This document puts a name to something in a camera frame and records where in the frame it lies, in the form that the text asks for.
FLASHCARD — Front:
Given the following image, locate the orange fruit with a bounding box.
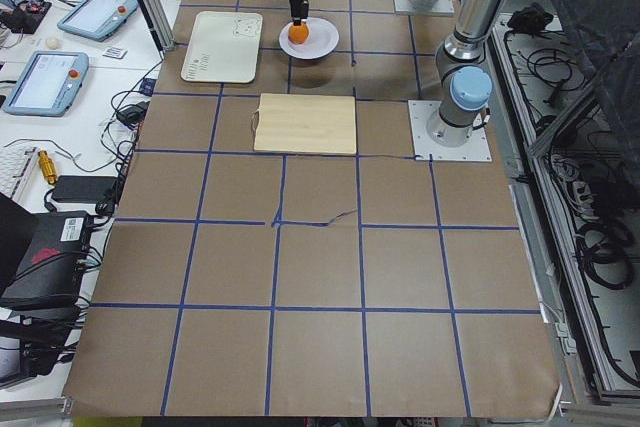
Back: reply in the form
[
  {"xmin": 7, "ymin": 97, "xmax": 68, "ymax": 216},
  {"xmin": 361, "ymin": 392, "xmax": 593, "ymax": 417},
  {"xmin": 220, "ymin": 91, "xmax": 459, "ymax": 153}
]
[{"xmin": 287, "ymin": 23, "xmax": 310, "ymax": 45}]

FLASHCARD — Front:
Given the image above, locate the white round plate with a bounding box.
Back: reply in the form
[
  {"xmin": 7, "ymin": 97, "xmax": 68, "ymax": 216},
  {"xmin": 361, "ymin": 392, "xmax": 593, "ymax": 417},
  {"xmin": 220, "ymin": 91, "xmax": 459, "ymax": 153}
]
[{"xmin": 279, "ymin": 17, "xmax": 339, "ymax": 60}]

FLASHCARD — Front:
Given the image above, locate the cream bear tray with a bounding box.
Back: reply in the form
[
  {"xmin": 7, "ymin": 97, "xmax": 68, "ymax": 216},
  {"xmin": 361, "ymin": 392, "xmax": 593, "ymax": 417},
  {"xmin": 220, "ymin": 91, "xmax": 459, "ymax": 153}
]
[{"xmin": 180, "ymin": 11, "xmax": 263, "ymax": 84}]

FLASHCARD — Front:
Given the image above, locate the bamboo cutting board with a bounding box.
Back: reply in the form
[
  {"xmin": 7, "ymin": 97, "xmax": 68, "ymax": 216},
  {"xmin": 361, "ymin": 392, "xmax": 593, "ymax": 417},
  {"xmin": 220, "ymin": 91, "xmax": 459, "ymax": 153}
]
[{"xmin": 254, "ymin": 93, "xmax": 357, "ymax": 155}]

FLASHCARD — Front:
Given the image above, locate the small printed card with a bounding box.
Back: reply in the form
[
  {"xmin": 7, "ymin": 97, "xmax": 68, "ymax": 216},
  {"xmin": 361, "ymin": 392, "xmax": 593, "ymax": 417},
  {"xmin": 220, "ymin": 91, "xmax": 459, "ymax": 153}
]
[{"xmin": 103, "ymin": 47, "xmax": 127, "ymax": 59}]

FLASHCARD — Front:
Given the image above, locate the far blue teach pendant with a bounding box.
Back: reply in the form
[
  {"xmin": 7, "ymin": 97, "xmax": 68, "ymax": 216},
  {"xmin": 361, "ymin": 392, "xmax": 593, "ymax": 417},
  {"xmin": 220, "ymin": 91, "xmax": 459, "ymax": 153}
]
[{"xmin": 57, "ymin": 0, "xmax": 138, "ymax": 41}]

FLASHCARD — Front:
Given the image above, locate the blue teach pendant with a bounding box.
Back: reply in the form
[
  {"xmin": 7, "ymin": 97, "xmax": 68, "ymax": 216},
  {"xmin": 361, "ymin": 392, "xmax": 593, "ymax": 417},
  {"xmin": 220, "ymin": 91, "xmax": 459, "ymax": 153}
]
[
  {"xmin": 2, "ymin": 51, "xmax": 89, "ymax": 117},
  {"xmin": 57, "ymin": 0, "xmax": 138, "ymax": 41}
]

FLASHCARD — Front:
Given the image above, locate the beige round ball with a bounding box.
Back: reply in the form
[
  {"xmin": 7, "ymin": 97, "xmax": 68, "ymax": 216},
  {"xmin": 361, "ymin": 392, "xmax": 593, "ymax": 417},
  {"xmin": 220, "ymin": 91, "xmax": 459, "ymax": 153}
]
[{"xmin": 45, "ymin": 37, "xmax": 61, "ymax": 50}]

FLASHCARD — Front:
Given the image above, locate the near blue teach pendant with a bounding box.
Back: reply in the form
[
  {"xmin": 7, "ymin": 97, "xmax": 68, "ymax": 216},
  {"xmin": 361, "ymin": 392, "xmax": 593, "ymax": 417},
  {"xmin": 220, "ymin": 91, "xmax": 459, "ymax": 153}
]
[{"xmin": 2, "ymin": 51, "xmax": 89, "ymax": 117}]

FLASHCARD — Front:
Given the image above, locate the black laptop charger brick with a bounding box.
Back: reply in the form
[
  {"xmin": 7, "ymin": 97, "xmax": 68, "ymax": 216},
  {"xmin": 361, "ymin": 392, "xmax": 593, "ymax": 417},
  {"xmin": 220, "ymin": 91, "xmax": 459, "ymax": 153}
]
[{"xmin": 51, "ymin": 175, "xmax": 116, "ymax": 203}]

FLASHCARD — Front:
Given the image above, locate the gold metal cylinder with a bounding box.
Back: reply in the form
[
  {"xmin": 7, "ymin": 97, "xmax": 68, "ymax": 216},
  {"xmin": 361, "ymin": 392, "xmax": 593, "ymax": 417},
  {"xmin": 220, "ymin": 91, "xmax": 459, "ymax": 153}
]
[{"xmin": 38, "ymin": 150, "xmax": 58, "ymax": 185}]

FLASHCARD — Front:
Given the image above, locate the black electronics box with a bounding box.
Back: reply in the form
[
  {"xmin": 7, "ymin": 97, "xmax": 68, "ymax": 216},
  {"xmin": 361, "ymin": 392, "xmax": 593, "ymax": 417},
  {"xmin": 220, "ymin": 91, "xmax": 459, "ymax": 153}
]
[{"xmin": 1, "ymin": 211, "xmax": 93, "ymax": 312}]

